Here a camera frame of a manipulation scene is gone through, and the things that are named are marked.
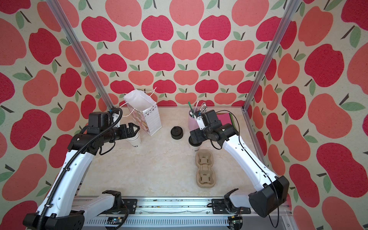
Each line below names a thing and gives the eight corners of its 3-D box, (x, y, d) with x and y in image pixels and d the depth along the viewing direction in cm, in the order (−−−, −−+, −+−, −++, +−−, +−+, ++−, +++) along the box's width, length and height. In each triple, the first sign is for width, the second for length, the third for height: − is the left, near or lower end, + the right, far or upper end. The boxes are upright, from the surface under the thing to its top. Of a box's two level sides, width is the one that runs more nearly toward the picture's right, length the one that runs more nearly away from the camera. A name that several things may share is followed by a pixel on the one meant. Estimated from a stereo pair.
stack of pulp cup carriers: (197, 189, 81) (197, 185, 76) (195, 154, 95) (195, 149, 90) (215, 189, 81) (217, 185, 76) (211, 154, 95) (212, 149, 90)
